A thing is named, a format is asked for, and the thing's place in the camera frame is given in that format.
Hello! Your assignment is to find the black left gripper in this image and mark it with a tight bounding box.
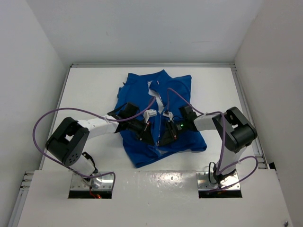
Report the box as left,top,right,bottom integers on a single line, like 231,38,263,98
126,117,154,145

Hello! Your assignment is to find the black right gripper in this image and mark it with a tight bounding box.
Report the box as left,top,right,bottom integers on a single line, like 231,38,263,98
160,119,188,147

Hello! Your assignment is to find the blue zip jacket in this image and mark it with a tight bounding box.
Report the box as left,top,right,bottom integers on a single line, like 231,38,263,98
116,70,207,168

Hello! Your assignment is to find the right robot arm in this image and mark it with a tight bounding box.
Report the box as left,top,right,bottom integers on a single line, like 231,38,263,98
158,105,257,184

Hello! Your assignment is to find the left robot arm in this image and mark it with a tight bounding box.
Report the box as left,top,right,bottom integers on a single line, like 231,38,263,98
45,103,157,182

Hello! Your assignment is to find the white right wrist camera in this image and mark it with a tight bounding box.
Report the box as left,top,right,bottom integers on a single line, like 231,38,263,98
162,110,174,121

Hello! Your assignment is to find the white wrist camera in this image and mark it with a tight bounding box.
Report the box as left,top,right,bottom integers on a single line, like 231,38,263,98
143,109,158,123
162,110,174,121

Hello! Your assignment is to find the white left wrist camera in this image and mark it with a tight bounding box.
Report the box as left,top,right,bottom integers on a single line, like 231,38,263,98
143,109,158,123

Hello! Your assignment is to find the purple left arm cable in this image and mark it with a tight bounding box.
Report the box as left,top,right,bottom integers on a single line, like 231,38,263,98
32,96,157,197

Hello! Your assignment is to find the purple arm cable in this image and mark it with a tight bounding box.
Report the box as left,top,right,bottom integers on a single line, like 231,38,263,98
32,96,157,197
163,87,258,192

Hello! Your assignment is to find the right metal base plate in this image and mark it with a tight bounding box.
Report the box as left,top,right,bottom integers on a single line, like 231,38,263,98
196,171,241,192

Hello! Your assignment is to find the metal base plate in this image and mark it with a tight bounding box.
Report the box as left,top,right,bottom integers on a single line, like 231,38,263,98
70,174,115,191
196,171,241,192

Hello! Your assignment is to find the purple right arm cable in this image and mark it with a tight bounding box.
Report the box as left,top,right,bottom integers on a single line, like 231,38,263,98
163,87,258,192

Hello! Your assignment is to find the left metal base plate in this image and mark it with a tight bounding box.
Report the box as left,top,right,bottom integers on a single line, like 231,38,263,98
70,174,115,191

